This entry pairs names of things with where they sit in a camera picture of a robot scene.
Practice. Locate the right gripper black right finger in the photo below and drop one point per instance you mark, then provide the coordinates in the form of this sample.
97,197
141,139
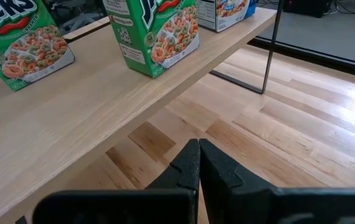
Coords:
258,202

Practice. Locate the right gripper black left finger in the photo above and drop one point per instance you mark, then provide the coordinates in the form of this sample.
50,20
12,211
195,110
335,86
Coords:
134,207

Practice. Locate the green Apple Jacks cereal box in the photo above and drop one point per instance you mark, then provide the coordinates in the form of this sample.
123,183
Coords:
18,43
152,34

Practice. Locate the blue Rice Krispies cereal box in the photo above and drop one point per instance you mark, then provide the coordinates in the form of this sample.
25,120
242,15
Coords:
224,14

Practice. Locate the black equipment box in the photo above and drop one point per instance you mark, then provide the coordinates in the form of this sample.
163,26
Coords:
308,7

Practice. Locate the wooden shelf with black frame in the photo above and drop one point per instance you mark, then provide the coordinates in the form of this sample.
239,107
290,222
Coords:
102,109

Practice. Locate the black metal table frame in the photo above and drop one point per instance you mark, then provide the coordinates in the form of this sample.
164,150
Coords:
320,60

